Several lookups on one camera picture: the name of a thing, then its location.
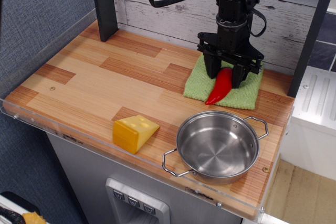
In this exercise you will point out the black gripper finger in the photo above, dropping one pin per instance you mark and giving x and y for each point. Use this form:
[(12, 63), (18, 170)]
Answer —
[(240, 73), (213, 63)]

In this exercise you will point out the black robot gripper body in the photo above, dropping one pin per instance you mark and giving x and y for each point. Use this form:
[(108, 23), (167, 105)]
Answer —
[(231, 42)]

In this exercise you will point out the red chili pepper toy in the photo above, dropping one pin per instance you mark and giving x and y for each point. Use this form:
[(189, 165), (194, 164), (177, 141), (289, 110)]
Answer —
[(222, 86)]

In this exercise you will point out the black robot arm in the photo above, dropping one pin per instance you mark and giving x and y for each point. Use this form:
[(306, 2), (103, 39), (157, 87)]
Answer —
[(232, 10)]

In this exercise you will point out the green towel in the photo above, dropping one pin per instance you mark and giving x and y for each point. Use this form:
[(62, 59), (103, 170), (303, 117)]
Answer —
[(199, 86)]

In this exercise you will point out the yellow object at corner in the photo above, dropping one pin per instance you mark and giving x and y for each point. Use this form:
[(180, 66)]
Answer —
[(33, 218)]

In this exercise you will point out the stainless steel pot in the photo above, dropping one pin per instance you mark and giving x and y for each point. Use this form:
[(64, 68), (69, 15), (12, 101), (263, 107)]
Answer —
[(217, 147)]

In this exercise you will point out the white toy sink unit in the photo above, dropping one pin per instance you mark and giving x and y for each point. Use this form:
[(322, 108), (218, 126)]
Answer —
[(309, 139)]

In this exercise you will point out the yellow cheese wedge toy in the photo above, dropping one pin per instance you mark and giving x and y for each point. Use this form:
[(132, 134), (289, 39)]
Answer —
[(133, 132)]

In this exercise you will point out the grey toy fridge cabinet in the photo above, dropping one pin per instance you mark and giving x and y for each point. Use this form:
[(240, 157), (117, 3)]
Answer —
[(88, 171)]

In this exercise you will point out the silver dispenser panel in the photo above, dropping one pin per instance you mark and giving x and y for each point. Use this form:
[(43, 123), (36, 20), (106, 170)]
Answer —
[(133, 206)]

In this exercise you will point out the dark right upright post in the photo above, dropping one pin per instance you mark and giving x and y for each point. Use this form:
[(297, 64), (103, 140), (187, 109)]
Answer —
[(311, 38)]

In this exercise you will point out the dark upright post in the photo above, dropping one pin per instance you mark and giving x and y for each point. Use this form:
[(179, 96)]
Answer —
[(107, 18), (311, 38)]

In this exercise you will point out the dark left upright post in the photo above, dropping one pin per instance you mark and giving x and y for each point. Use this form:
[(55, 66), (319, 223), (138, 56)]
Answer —
[(107, 18)]

